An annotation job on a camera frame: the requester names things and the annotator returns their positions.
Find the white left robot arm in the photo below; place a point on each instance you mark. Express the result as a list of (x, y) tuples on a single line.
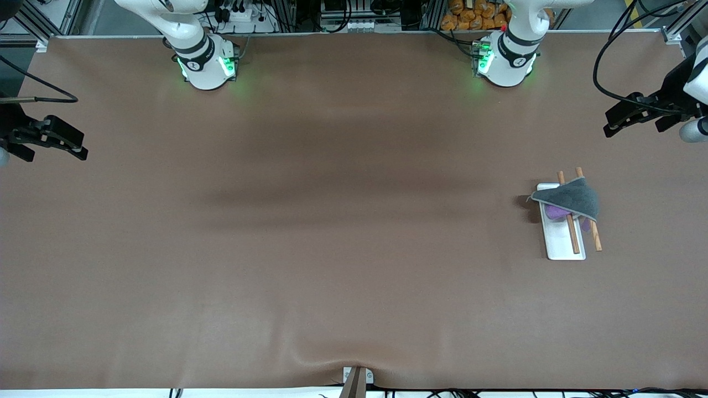
[(509, 61)]

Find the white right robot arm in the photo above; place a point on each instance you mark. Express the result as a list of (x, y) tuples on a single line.
[(204, 66)]

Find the metal table edge bracket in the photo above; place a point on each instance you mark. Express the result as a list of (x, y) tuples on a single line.
[(357, 384)]

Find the white rack with wooden bars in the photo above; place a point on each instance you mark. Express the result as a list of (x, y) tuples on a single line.
[(558, 240)]

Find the aluminium frame post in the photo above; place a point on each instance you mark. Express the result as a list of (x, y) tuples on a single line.
[(677, 27), (55, 16)]

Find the pile of orange packets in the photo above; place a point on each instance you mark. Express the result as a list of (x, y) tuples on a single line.
[(470, 16)]

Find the brown table cover mat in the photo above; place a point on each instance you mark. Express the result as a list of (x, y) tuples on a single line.
[(354, 276)]

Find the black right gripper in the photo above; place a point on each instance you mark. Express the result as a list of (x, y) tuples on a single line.
[(11, 119)]

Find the white power strip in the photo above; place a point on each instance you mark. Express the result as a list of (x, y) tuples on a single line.
[(243, 16)]

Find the purple and grey towel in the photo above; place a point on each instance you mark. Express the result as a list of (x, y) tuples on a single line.
[(575, 199)]

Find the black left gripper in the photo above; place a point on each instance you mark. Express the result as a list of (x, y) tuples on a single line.
[(672, 91)]

